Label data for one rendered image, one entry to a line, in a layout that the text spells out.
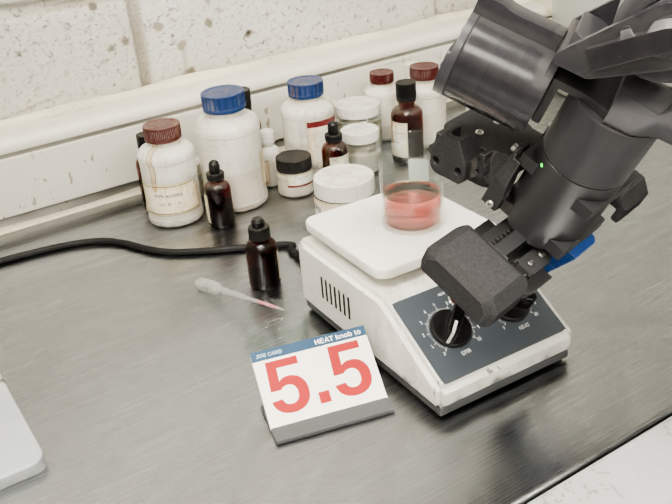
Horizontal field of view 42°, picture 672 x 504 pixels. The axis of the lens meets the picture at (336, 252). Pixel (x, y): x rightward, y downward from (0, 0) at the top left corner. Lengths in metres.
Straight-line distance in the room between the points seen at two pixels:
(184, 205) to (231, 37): 0.26
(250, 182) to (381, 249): 0.32
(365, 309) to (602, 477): 0.21
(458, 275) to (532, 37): 0.15
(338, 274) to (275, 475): 0.17
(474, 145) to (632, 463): 0.23
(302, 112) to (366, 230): 0.32
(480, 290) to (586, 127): 0.11
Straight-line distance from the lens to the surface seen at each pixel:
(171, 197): 0.94
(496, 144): 0.58
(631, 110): 0.51
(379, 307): 0.64
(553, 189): 0.55
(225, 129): 0.93
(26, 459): 0.65
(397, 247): 0.67
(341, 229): 0.71
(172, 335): 0.76
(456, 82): 0.52
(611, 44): 0.48
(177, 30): 1.07
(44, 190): 1.01
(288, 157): 0.98
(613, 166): 0.53
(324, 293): 0.72
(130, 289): 0.85
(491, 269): 0.54
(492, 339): 0.65
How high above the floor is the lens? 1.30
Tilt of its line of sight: 28 degrees down
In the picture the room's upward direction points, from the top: 5 degrees counter-clockwise
